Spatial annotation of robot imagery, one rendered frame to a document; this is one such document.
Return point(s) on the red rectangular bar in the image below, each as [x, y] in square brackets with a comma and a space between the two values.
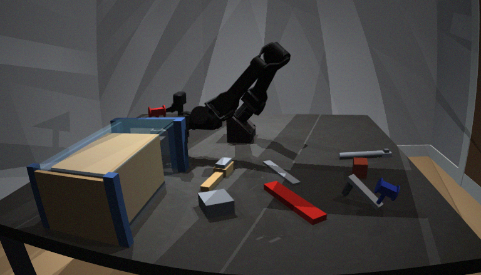
[296, 203]

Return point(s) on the clear-panelled rack with blue uprights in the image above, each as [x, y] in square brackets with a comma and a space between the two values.
[100, 187]

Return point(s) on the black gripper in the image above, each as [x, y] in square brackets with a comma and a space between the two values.
[179, 99]

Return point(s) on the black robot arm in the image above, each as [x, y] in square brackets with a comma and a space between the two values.
[223, 106]

